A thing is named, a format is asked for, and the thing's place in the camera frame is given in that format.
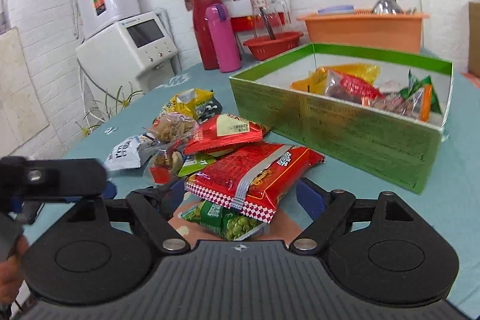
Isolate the brown cake clear packet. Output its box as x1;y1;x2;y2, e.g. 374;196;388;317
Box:
149;151;184;184

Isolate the white snack packet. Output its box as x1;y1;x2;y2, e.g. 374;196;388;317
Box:
103;135;156;171

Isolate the pink peanut snack bag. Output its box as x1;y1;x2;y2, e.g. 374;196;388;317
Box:
149;112;199;143

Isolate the large red checkered snack bag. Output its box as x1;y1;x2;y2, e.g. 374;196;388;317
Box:
185;142;326;223

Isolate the red snack packet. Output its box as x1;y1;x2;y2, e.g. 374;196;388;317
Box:
185;114;269;155

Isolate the yellow snack packet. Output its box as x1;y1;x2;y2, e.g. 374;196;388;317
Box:
159;88;223;124

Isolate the clear red-edged jujube bag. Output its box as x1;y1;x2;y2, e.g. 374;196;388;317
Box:
324;71;384;106

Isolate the yellow cellophane snack bag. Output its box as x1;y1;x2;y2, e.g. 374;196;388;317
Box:
290;62;381;95

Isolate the orange-edged clear nut bag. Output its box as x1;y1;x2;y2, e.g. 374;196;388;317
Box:
370;85;432;123

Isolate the green candy packet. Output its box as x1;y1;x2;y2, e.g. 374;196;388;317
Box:
400;70;442;115

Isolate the green pea snack packet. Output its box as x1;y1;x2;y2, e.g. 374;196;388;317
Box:
180;201;269;241

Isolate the person's left hand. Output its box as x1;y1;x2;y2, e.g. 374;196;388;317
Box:
0;236;29;305

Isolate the green cardboard box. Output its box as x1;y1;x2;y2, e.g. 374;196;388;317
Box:
229;43;454;193

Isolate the white machine with screen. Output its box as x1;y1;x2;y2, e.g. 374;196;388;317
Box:
76;12;178;106

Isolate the red plastic basket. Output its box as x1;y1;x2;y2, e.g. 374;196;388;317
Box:
243;32;304;62

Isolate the orange plastic basin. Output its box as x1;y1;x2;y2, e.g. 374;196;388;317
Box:
298;10;430;54

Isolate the pink thermos bottle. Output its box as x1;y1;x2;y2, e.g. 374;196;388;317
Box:
205;3;241;73

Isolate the blue lidded tin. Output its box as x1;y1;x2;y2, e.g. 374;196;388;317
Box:
317;5;355;15

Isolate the glass pitcher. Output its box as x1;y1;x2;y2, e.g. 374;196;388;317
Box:
250;0;290;40

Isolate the steel bowl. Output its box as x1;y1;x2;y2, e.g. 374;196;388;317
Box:
372;0;404;15

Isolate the red thermos jug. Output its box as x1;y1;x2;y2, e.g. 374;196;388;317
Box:
193;0;221;70

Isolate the brown cardboard box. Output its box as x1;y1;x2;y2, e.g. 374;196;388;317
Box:
468;1;480;77

